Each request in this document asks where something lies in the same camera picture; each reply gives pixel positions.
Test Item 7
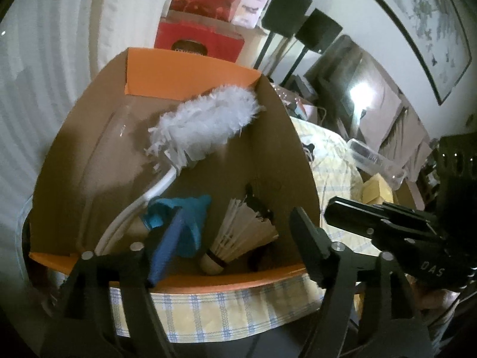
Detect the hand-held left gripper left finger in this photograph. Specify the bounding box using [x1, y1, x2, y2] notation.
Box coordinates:
[39, 209, 187, 358]

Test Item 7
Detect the carton with clutter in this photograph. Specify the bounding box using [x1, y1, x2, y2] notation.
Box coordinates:
[276, 82, 321, 120]

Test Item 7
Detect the bright lamp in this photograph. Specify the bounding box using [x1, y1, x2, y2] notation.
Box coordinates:
[348, 82, 377, 109]

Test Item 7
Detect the yellow plaid tablecloth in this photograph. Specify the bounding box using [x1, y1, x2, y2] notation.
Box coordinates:
[108, 115, 368, 344]

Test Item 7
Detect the red paper bag with handles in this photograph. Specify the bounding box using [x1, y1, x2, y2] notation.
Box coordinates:
[154, 21, 244, 62]

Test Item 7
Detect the brown carton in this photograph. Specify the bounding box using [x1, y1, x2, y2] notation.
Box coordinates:
[238, 26, 270, 71]

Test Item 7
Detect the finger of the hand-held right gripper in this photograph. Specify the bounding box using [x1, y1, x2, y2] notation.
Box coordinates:
[382, 203, 439, 232]
[324, 197, 396, 239]

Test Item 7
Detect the framed ink painting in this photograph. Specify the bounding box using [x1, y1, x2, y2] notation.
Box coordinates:
[367, 0, 472, 106]

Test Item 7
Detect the white shuttlecock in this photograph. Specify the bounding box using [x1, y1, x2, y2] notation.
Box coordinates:
[199, 198, 279, 274]

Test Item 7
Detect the pink package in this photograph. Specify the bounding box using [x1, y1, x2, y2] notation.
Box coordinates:
[233, 0, 269, 28]

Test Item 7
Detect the white curtain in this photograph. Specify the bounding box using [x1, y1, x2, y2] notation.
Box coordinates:
[0, 0, 176, 232]

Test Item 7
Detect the clear plastic tube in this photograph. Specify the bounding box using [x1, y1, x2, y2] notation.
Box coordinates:
[347, 138, 407, 191]

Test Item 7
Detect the yellow box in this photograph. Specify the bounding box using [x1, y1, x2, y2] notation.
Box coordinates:
[362, 175, 395, 206]

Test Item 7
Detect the blue silicone funnel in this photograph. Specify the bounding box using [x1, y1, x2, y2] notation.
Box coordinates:
[143, 195, 212, 258]

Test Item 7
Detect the brown sofa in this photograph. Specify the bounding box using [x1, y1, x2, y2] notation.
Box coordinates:
[306, 35, 440, 180]

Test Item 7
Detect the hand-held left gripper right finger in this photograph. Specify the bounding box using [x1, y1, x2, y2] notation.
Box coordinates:
[290, 207, 435, 358]

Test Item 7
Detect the white feather duster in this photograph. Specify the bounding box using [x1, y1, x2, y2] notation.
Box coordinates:
[95, 85, 263, 256]

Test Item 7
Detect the orange cardboard box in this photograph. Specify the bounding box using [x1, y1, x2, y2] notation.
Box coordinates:
[29, 47, 322, 294]

